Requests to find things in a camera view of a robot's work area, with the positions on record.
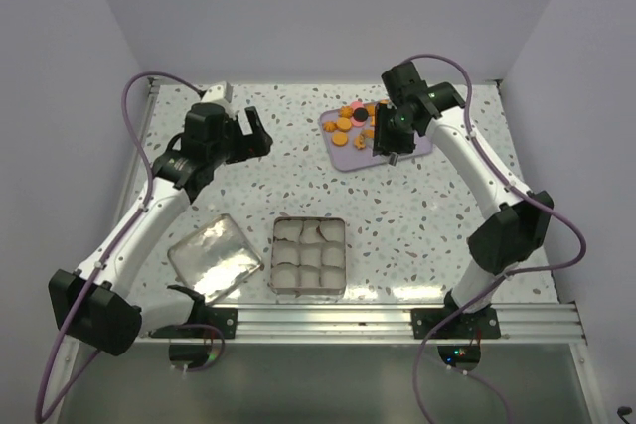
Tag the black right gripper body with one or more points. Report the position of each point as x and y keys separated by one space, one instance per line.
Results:
x=403 y=127

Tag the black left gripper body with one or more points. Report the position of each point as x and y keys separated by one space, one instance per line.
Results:
x=223 y=151

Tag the orange flower cookie front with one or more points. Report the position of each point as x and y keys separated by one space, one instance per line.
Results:
x=360 y=143

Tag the orange round sandwich cookie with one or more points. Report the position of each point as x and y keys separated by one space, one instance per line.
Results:
x=344 y=124

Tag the orange round cookie front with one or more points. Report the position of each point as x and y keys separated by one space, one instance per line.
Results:
x=339 y=138

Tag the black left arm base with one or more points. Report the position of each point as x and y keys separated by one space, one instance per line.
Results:
x=211 y=322

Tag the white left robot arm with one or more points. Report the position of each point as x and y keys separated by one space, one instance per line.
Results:
x=90 y=303

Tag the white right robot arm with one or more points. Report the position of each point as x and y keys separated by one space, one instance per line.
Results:
x=515 y=218

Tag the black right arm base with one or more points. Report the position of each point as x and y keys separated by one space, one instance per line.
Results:
x=483 y=324

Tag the black sandwich cookie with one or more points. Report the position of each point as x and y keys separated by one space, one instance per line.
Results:
x=360 y=114

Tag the pink round cookie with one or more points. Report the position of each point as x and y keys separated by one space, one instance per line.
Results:
x=355 y=105

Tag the lavender cookie tray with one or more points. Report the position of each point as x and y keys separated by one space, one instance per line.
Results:
x=348 y=158

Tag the orange swirl cookie top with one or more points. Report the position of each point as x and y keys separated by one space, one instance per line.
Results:
x=346 y=112

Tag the orange swirl cookie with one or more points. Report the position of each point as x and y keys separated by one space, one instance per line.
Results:
x=329 y=126
x=346 y=112

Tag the orange swirl cookie left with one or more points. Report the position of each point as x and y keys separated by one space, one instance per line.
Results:
x=329 y=126

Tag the silver tin lid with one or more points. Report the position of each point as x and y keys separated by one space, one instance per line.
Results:
x=215 y=259

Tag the square cookie tin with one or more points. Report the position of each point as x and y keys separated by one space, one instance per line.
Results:
x=308 y=256

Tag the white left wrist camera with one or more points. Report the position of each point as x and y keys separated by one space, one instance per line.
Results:
x=220 y=93

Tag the aluminium front rail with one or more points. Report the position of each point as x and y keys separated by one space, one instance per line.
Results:
x=318 y=320

